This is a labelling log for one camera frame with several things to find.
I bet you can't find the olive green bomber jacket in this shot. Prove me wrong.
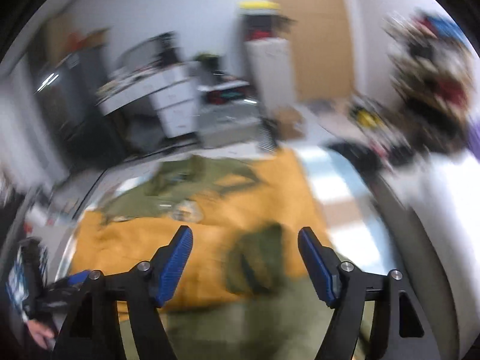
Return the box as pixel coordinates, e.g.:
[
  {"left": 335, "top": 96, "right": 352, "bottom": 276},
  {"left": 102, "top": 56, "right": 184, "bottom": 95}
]
[{"left": 70, "top": 149, "right": 376, "bottom": 360}]

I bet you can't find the person's left hand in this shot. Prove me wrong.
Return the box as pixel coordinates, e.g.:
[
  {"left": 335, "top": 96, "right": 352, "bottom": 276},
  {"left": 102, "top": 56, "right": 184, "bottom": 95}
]
[{"left": 26, "top": 319, "right": 55, "bottom": 350}]

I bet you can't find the checkered bed sheet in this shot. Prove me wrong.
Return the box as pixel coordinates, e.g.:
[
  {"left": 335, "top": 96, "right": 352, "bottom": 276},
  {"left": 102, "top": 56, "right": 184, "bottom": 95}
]
[{"left": 55, "top": 145, "right": 406, "bottom": 308}]

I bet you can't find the black wardrobe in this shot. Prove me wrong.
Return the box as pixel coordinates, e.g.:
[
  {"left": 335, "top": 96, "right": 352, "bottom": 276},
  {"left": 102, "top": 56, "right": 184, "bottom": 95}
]
[{"left": 27, "top": 46, "right": 126, "bottom": 171}]

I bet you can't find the silver suitcase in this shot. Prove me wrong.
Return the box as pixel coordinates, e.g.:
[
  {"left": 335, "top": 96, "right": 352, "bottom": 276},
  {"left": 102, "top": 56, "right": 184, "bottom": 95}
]
[{"left": 196, "top": 99, "right": 278, "bottom": 150}]

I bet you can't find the white drawer desk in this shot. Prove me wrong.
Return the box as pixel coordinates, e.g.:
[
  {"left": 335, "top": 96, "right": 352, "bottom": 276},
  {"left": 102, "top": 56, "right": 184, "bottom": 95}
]
[{"left": 98, "top": 63, "right": 199, "bottom": 138}]

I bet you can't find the shoe rack with shoes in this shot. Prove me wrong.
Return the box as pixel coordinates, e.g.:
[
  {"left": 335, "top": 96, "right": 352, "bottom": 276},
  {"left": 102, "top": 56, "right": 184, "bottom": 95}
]
[{"left": 383, "top": 11, "right": 475, "bottom": 155}]

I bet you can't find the white cabinet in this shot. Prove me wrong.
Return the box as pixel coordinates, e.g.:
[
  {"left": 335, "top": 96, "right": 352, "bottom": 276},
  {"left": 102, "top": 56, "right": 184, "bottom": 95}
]
[{"left": 244, "top": 37, "right": 297, "bottom": 114}]

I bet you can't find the wooden door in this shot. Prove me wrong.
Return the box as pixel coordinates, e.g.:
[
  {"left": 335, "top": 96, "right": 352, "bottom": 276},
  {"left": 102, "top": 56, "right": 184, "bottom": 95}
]
[{"left": 272, "top": 0, "right": 355, "bottom": 101}]

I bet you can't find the yellow lid storage bin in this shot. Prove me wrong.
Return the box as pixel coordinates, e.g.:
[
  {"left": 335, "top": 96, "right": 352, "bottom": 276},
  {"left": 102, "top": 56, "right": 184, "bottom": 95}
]
[{"left": 239, "top": 0, "right": 295, "bottom": 41}]

